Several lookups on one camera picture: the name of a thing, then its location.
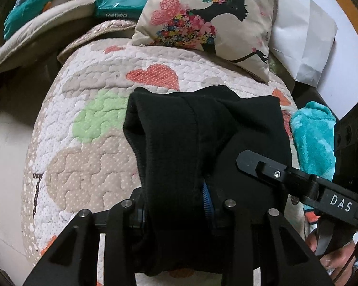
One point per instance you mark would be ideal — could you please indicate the teal fleece blanket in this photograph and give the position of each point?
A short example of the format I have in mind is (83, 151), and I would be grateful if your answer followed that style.
(313, 137)

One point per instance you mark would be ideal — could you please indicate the white paper bag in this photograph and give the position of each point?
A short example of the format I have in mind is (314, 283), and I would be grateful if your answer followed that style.
(304, 41)

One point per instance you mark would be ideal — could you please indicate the floral printed pillow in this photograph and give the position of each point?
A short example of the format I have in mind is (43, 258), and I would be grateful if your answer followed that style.
(226, 35)

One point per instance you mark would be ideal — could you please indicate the person's right hand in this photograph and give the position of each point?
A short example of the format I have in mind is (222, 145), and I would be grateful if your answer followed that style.
(337, 260)

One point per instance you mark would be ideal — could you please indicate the teal cloth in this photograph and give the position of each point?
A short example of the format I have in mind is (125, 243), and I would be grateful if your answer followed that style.
(24, 15)

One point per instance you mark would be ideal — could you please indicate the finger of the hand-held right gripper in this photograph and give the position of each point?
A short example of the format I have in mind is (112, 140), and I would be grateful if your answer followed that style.
(262, 166)

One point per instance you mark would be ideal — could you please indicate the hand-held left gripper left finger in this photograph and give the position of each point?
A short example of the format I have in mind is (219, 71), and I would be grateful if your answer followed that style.
(122, 220)

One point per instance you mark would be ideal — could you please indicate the quilted heart-pattern bed cover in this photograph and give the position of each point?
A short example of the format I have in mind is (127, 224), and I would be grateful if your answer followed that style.
(86, 161)

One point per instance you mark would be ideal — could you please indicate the teal wipes packet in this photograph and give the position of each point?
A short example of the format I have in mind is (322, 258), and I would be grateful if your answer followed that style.
(119, 6)

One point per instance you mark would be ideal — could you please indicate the beige padded cushion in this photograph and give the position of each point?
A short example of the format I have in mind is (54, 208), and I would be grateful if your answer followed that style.
(32, 38)

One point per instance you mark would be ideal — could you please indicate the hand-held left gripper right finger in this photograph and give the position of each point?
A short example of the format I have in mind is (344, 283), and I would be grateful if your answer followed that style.
(208, 204)

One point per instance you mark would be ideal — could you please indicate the black pants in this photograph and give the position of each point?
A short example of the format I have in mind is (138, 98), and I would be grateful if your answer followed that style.
(179, 143)

